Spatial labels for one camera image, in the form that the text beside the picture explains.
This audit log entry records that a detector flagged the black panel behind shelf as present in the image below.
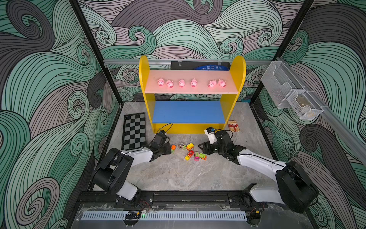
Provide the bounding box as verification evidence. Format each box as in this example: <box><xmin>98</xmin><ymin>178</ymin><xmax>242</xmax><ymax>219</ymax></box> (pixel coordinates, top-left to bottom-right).
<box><xmin>171</xmin><ymin>62</ymin><xmax>231</xmax><ymax>70</ymax></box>

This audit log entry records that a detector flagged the blue oval basket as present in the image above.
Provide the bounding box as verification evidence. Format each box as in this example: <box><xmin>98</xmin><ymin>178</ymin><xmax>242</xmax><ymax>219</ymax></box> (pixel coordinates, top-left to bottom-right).
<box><xmin>195</xmin><ymin>65</ymin><xmax>229</xmax><ymax>71</ymax></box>

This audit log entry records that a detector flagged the red yellow bulldozer toy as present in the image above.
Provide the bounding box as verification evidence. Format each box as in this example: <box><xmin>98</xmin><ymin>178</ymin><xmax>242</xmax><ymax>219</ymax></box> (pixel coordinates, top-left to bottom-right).
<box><xmin>185</xmin><ymin>150</ymin><xmax>194</xmax><ymax>160</ymax></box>

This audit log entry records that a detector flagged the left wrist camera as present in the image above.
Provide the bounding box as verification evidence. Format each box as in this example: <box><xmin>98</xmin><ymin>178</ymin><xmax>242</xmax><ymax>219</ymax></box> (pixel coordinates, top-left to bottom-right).
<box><xmin>157</xmin><ymin>130</ymin><xmax>166</xmax><ymax>137</ymax></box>

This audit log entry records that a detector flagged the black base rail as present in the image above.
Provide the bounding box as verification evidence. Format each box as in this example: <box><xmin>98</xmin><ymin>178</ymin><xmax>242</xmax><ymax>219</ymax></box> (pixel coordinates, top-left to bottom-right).
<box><xmin>77</xmin><ymin>191</ymin><xmax>304</xmax><ymax>209</ymax></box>

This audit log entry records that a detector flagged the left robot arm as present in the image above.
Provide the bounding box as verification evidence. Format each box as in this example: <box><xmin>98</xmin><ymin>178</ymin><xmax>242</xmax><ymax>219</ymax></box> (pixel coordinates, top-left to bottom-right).
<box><xmin>92</xmin><ymin>130</ymin><xmax>171</xmax><ymax>202</ymax></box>

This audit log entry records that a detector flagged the black white chessboard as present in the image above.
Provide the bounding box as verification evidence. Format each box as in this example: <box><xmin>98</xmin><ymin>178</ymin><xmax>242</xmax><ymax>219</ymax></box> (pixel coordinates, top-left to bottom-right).
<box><xmin>122</xmin><ymin>113</ymin><xmax>146</xmax><ymax>150</ymax></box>

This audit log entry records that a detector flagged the magenta brown truck toy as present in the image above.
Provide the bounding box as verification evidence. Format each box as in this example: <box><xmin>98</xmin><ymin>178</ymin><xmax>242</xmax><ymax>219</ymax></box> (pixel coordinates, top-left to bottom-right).
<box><xmin>194</xmin><ymin>151</ymin><xmax>200</xmax><ymax>161</ymax></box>

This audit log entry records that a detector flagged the green orange flatbed truck toy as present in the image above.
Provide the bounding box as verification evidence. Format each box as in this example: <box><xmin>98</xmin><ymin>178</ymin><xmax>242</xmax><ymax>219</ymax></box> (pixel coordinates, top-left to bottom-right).
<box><xmin>199</xmin><ymin>153</ymin><xmax>207</xmax><ymax>160</ymax></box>

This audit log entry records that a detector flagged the small clear plastic bin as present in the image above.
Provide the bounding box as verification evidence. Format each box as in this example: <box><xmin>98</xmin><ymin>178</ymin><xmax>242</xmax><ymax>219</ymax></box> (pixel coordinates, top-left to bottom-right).
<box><xmin>287</xmin><ymin>89</ymin><xmax>324</xmax><ymax>120</ymax></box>

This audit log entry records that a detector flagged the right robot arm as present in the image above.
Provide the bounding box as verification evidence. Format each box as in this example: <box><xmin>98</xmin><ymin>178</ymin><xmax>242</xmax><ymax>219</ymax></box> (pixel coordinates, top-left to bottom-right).
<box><xmin>199</xmin><ymin>127</ymin><xmax>319</xmax><ymax>213</ymax></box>

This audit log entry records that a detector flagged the pink toy pig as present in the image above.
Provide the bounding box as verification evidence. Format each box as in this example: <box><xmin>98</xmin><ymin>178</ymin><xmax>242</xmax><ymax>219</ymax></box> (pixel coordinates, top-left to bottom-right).
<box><xmin>179</xmin><ymin>79</ymin><xmax>185</xmax><ymax>88</ymax></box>
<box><xmin>166</xmin><ymin>80</ymin><xmax>174</xmax><ymax>88</ymax></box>
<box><xmin>157</xmin><ymin>78</ymin><xmax>165</xmax><ymax>87</ymax></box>
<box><xmin>218</xmin><ymin>79</ymin><xmax>226</xmax><ymax>88</ymax></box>
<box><xmin>191</xmin><ymin>79</ymin><xmax>198</xmax><ymax>87</ymax></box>
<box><xmin>208</xmin><ymin>80</ymin><xmax>217</xmax><ymax>88</ymax></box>

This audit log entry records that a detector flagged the yellow toy shelf unit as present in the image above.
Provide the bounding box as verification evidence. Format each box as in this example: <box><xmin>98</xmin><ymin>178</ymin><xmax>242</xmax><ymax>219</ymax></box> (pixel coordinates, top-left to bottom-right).
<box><xmin>139</xmin><ymin>56</ymin><xmax>246</xmax><ymax>134</ymax></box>

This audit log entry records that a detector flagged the white slotted cable duct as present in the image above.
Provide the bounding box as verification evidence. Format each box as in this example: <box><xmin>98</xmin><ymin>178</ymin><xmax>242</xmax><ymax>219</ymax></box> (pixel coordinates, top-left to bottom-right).
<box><xmin>81</xmin><ymin>210</ymin><xmax>247</xmax><ymax>221</ymax></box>

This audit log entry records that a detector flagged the yellow dump truck toy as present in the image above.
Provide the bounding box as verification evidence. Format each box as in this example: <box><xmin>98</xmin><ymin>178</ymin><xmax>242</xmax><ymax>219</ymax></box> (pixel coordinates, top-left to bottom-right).
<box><xmin>186</xmin><ymin>143</ymin><xmax>194</xmax><ymax>151</ymax></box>

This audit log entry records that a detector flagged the large clear plastic bin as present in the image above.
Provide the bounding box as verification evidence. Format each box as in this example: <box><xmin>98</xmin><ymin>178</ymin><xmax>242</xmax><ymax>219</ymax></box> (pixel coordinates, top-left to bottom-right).
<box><xmin>261</xmin><ymin>61</ymin><xmax>296</xmax><ymax>109</ymax></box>

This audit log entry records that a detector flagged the red patterned small box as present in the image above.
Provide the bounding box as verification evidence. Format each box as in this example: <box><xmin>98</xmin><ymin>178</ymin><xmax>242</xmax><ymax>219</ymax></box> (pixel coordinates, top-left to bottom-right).
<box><xmin>227</xmin><ymin>120</ymin><xmax>240</xmax><ymax>132</ymax></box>

